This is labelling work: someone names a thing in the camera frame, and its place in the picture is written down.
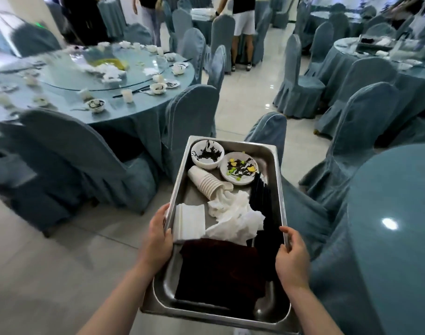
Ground person's left hand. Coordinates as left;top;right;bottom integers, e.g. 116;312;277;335
137;203;174;276

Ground person's right hand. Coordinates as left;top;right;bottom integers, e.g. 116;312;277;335
275;226;312;294

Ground bundle of black chopsticks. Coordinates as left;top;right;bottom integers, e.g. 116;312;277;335
249;172;285;281

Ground white napkin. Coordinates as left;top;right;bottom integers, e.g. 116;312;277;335
173;203;206;244

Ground metal tray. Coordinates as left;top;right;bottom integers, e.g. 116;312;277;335
140;135;300;334

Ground dark red cloth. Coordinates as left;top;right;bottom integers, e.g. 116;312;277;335
174;238;269;311

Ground white tissue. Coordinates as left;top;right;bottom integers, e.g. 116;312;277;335
205;190;266;247

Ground stack of white bowls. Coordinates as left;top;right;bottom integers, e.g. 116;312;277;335
190;139;226;170

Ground stack of white plates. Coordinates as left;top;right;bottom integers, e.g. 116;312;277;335
219;151;260;186

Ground green yellow food crumbs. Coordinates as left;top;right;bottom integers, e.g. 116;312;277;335
226;157;255;180

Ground person's left forearm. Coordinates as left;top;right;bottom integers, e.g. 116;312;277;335
76;265;157;335

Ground person's right forearm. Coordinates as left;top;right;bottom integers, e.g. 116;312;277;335
285;286;344;335

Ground round blue table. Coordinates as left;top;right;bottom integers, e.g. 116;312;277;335
308;142;425;335

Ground blue clothed background table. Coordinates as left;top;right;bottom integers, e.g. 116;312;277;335
317;36;425;136
0;41;196;171

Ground cluster of white dishes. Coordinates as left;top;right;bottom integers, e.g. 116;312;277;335
338;33;425;72
0;40;194;117

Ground pile of crumpled white tissues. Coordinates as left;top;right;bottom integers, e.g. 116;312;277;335
76;62;128;84

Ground round glass turntable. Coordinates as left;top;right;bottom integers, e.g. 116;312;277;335
37;48;164;92

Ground yellow round disc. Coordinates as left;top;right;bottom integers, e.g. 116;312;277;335
83;58;128;71

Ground cluster of blue background chairs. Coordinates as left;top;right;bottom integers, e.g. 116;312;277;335
121;0;425;87

